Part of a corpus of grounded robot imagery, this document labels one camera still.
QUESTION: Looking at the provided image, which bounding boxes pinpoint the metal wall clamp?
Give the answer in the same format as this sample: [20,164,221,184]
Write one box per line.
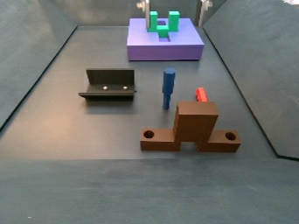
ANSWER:
[199,0,212,26]
[136,0,151,18]

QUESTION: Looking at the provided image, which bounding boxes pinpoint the left metal wall clamp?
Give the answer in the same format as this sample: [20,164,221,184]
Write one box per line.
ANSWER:
[136,0,151,18]

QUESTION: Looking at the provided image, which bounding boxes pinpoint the blue cylindrical peg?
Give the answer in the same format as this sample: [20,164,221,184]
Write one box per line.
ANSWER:
[163,68,175,109]

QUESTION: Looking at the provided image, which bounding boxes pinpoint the green U-shaped block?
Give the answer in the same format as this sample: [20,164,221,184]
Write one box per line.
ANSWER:
[147,11,180,39]

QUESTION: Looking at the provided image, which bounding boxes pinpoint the purple base board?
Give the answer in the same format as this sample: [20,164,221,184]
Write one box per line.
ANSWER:
[127,18,204,61]

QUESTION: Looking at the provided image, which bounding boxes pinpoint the black angle bracket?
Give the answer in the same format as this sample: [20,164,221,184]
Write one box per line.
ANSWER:
[78,68,136,99]

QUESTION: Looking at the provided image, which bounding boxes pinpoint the right metal wall clamp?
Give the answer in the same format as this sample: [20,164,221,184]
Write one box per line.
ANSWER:
[199,0,212,26]

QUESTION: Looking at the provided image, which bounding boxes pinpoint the red small peg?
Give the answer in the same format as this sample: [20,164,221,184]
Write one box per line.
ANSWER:
[195,87,208,102]

